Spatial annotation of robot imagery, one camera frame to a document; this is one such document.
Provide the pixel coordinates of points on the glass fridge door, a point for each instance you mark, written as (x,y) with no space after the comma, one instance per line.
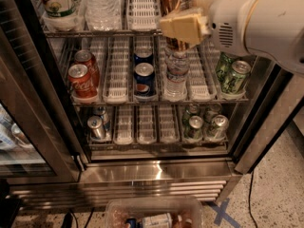
(34,93)

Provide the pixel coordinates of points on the red coca-cola can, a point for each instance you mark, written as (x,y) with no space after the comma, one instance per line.
(85,57)
(81,81)

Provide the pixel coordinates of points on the blue pepsi can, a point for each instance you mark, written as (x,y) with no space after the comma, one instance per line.
(144,76)
(143,55)

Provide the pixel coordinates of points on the front blue pepsi can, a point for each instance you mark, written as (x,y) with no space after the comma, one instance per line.
(144,76)

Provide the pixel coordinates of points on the front silver can bottom shelf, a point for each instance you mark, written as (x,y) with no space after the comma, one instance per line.
(96,127)

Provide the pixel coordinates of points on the white can in bin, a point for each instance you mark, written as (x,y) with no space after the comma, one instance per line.
(158,221)

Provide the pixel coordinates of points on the green can bottom rear left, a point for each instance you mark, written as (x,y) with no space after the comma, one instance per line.
(189,111)

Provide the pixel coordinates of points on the silver can shelf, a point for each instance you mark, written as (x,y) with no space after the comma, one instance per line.
(96,127)
(101,111)

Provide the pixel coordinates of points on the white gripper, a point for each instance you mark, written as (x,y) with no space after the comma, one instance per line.
(229,19)

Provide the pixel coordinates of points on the green can bottom front right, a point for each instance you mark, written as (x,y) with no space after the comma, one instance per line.
(217,128)

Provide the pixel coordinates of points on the large clear water bottle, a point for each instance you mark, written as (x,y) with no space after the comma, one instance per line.
(103,15)

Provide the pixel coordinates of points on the front red coca-cola can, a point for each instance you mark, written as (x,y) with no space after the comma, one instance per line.
(81,81)

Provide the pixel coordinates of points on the white empty tray middle shelf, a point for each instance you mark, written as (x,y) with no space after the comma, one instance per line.
(117,70)

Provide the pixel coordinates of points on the white empty tray top shelf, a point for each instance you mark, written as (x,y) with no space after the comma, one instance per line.
(143,14)

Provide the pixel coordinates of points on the rear green can middle shelf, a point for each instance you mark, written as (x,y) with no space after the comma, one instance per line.
(224,62)

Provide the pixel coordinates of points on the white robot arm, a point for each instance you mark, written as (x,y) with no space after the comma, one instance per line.
(273,29)

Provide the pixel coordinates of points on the rear silver can bottom shelf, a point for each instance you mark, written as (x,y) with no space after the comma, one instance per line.
(101,111)

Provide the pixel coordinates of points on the clear plastic bin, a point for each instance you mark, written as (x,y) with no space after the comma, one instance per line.
(186,212)

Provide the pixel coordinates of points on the green can bottom front left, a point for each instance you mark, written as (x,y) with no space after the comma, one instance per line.
(193,130)

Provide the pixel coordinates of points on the front green can middle shelf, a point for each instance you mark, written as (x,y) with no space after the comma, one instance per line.
(236,77)

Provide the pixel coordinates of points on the rear red coca-cola can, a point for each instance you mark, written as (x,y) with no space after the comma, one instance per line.
(85,57)

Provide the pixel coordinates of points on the blue tape cross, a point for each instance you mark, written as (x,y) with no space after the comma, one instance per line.
(221,213)

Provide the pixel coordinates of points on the small clear water bottle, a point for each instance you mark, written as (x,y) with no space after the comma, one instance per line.
(177,67)

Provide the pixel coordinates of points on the green can shelf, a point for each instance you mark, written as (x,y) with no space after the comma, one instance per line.
(224,62)
(236,77)

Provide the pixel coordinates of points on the rear blue pepsi can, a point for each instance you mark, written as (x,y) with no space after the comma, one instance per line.
(143,55)

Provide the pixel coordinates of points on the white empty tray shelf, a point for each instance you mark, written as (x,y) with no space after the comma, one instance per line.
(117,70)
(143,14)

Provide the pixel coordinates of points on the green can bottom rear right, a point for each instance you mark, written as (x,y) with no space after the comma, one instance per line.
(211,111)

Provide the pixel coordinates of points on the stainless steel fridge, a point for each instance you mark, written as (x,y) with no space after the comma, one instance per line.
(145,153)

